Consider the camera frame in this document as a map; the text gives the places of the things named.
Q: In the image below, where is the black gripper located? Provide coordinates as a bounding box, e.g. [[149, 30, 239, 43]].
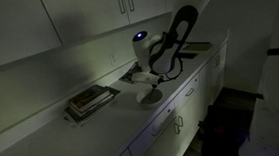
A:
[[148, 73, 165, 90]]

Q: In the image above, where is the black pen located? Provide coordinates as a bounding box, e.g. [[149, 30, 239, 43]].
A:
[[147, 87, 156, 101]]

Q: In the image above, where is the white bowl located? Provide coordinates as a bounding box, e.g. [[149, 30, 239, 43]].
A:
[[134, 86, 166, 108]]

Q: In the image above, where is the open magazine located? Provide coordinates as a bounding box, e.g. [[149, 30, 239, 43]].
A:
[[117, 60, 148, 87]]

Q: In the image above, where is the dark flat mat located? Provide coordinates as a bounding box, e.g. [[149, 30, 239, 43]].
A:
[[179, 50, 200, 61]]

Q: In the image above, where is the white base cabinet unit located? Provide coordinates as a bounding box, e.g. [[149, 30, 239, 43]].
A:
[[89, 30, 239, 156]]

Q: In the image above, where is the white-edged book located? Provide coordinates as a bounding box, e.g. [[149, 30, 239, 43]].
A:
[[69, 93, 116, 116]]

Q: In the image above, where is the dark cover book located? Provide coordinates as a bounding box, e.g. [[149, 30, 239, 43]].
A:
[[67, 83, 114, 111]]

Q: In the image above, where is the stack of books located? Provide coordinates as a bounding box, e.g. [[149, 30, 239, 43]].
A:
[[62, 85, 124, 125]]

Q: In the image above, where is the narrow white cabinet door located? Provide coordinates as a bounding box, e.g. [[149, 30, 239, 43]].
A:
[[122, 0, 169, 26]]

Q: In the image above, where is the wide white cabinet door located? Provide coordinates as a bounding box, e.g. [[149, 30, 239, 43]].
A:
[[0, 0, 65, 72]]

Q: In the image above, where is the thin black cable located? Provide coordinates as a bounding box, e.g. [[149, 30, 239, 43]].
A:
[[156, 56, 185, 84]]

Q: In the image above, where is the small drawer handle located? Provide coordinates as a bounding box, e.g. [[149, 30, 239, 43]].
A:
[[183, 87, 196, 97]]

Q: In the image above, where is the silver cabinet door handle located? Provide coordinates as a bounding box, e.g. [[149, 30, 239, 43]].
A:
[[125, 0, 136, 14], [116, 0, 126, 15], [173, 120, 181, 135], [177, 115, 186, 129], [212, 55, 221, 68]]

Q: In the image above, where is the long drawer handle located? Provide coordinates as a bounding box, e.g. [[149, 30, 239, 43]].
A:
[[149, 117, 176, 138]]

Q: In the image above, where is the white wall outlet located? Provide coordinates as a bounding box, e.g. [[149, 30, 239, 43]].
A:
[[108, 52, 117, 65]]

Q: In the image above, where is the thick black cable sleeve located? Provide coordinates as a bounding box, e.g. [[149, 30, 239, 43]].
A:
[[143, 3, 204, 75]]

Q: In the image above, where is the white cabinet door with handle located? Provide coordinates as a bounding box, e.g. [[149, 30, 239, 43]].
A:
[[39, 0, 132, 47]]

